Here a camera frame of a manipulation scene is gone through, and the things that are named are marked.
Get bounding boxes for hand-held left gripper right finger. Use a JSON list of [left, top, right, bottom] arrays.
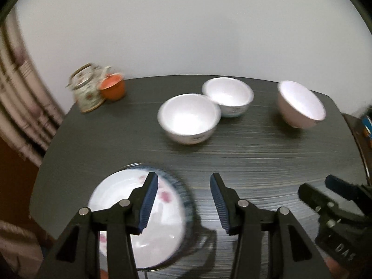
[[210, 172, 332, 279]]

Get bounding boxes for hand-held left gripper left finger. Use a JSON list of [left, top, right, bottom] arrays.
[[38, 171, 159, 279]]

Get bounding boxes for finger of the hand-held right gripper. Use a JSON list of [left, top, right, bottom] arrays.
[[298, 183, 361, 224], [325, 174, 372, 218]]

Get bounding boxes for blue floral rimmed plate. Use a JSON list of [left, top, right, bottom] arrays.
[[119, 163, 198, 271]]

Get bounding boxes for white plate pink flowers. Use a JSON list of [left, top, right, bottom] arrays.
[[87, 167, 186, 269]]

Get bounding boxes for white bowl pinkish print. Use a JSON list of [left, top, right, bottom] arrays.
[[157, 93, 222, 145]]

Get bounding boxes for pink bowl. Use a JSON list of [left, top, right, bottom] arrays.
[[277, 81, 326, 129]]

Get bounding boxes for white bowl bluish outside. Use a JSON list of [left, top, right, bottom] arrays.
[[202, 77, 254, 118]]

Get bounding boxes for wooden side cabinet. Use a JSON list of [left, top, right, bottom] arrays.
[[341, 113, 372, 181]]

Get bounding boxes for blue box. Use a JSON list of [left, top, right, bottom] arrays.
[[362, 116, 372, 149]]

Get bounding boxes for orange tea cup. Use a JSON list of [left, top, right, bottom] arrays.
[[98, 73, 126, 102]]

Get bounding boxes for floral ceramic teapot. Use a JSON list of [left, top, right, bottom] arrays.
[[66, 63, 112, 113]]

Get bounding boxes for pinkish grey cloth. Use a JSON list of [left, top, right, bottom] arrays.
[[0, 219, 44, 279]]

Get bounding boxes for patterned beige curtain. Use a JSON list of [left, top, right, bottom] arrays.
[[0, 17, 64, 166]]

